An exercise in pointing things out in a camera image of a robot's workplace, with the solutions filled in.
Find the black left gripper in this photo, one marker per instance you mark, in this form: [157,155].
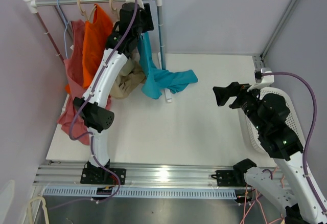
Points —
[145,14]

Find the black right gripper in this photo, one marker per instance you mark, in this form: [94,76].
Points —
[222,93]

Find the beige t shirt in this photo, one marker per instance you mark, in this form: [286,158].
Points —
[129,77]

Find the teal t shirt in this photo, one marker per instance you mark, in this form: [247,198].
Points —
[158,79]

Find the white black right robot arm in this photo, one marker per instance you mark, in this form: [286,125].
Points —
[268,115]

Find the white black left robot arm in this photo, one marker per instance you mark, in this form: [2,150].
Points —
[92,106]

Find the orange t shirt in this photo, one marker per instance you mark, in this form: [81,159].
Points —
[89,44]

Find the pink t shirt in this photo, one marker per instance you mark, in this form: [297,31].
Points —
[66,118]

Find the beige hanger on floor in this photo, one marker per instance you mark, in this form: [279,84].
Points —
[33,206]

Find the white plastic laundry basket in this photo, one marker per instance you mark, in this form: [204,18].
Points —
[250,134]

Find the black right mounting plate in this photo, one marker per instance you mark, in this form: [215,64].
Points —
[228,178]

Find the black mounting plate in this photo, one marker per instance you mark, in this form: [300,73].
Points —
[98,176]
[228,178]

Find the metal clothes rack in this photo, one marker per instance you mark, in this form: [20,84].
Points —
[33,8]

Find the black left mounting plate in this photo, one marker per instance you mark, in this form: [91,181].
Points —
[98,176]

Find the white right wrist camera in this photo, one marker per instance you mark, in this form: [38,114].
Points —
[263,78]

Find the light blue wire hanger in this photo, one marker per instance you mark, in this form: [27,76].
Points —
[66,23]

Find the white slotted cable duct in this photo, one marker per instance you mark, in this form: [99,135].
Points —
[132,192]

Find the pink wire hanger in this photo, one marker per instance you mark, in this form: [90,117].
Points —
[248,206]

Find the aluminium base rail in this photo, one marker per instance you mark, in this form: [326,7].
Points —
[138,175]

